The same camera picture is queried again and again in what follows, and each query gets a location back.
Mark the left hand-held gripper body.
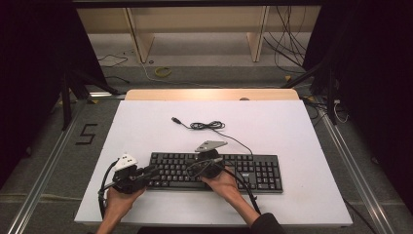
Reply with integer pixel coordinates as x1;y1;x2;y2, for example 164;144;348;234
111;153;151;195

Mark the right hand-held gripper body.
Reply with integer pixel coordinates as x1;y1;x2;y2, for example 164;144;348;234
194;139;229;180

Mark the black keyboard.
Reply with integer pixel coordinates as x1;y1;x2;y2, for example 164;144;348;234
147;151;283;195

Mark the person's left hand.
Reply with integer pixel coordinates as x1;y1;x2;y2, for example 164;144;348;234
104;187;147;215

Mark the person's right hand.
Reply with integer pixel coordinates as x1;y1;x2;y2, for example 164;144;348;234
201;168;244;206

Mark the white board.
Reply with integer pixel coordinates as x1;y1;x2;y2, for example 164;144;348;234
73;99;354;227

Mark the black metal stand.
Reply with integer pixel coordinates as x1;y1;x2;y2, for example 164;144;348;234
59;69;122;132
281;58;339;127

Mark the yellow tape roll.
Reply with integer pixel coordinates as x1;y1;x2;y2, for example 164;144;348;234
154;66;172;78

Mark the black curtain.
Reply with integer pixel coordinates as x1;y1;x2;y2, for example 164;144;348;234
0;0;108;191
301;0;413;215

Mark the left hand-held gripper cable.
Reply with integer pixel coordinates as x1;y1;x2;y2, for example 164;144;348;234
97;159;120;219

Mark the hand-held gripper cable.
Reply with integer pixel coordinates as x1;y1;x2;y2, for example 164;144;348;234
186;157;263;216
97;159;120;219

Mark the right hand-held gripper cable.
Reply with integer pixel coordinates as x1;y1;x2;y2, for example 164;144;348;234
186;157;263;216

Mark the black keyboard cable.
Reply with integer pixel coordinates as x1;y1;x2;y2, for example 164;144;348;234
170;116;254;156

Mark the aluminium floor rail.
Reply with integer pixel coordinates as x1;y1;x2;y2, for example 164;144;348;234
6;97;86;234
316;106;396;234

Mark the white floor cable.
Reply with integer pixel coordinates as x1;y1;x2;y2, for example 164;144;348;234
139;61;283;90

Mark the tangle of floor cables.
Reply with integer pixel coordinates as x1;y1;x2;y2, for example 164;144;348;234
301;96;351;129

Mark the thin black floor cable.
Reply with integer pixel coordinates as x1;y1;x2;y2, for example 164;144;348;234
96;54;130;68

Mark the bundle of black cables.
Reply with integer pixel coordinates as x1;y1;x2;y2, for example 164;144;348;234
262;5;308;74

